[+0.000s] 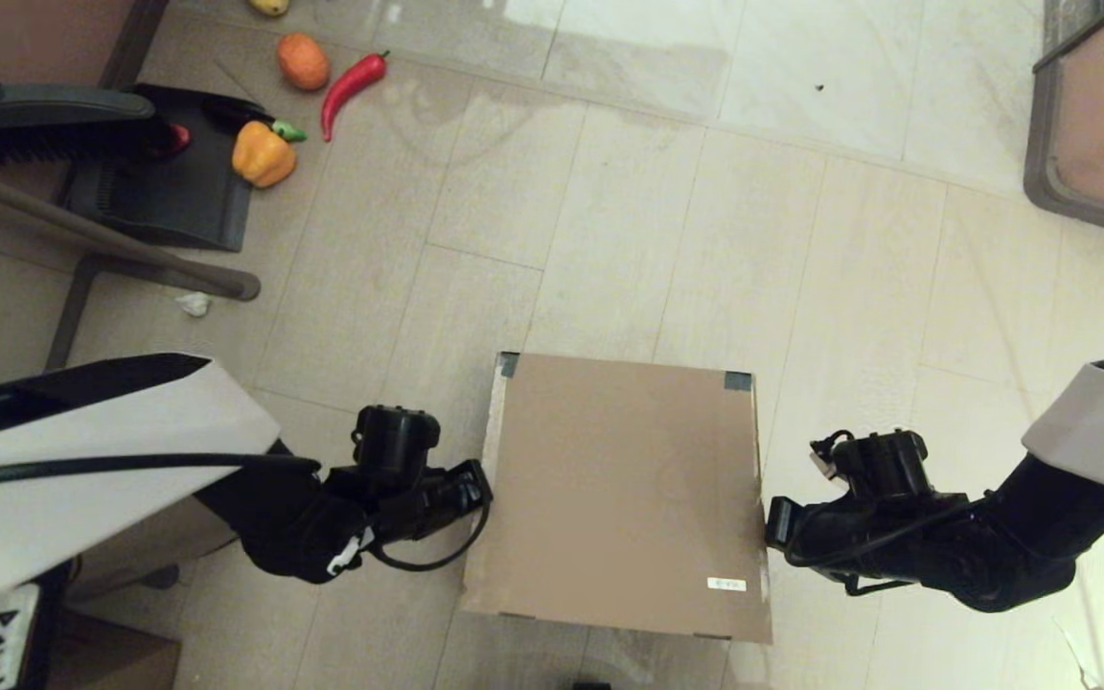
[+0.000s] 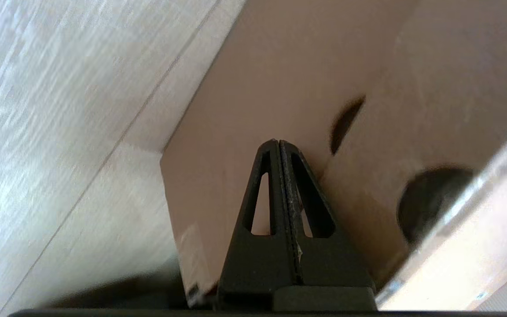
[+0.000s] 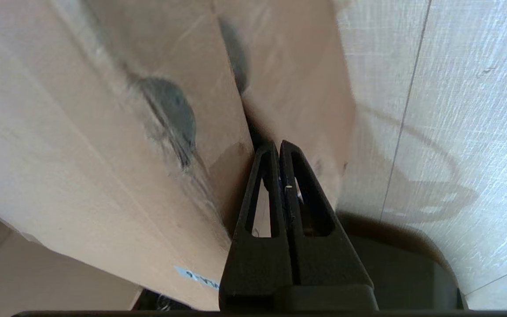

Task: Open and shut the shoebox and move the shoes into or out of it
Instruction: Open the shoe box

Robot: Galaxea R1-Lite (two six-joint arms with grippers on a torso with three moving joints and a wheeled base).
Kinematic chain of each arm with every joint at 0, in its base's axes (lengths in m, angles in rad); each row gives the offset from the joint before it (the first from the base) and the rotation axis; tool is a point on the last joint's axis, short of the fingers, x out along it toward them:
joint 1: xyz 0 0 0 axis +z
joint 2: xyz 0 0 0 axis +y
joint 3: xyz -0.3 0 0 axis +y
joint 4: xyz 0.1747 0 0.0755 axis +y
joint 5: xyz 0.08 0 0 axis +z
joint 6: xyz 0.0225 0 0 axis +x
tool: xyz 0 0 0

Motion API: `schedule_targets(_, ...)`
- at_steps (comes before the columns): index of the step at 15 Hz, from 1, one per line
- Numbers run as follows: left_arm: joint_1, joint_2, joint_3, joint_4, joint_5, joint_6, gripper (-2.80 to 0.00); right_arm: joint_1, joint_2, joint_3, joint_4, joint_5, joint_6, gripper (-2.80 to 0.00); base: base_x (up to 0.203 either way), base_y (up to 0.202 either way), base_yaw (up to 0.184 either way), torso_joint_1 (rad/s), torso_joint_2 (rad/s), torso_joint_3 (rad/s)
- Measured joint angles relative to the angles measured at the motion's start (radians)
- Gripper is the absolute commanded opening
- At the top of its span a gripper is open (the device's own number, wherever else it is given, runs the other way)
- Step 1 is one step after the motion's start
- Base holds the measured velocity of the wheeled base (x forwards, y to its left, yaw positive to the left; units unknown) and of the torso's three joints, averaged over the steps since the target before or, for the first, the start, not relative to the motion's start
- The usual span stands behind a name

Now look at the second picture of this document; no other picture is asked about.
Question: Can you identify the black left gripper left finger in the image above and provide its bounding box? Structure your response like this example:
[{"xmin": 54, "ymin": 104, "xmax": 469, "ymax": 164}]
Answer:
[{"xmin": 217, "ymin": 139, "xmax": 297, "ymax": 310}]

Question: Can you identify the brown cardboard shoe box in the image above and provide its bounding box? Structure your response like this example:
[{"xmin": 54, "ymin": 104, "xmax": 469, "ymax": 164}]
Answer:
[{"xmin": 160, "ymin": 0, "xmax": 507, "ymax": 311}]

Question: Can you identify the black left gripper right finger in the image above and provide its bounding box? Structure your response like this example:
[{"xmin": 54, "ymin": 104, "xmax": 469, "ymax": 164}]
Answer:
[{"xmin": 279, "ymin": 140, "xmax": 377, "ymax": 291}]

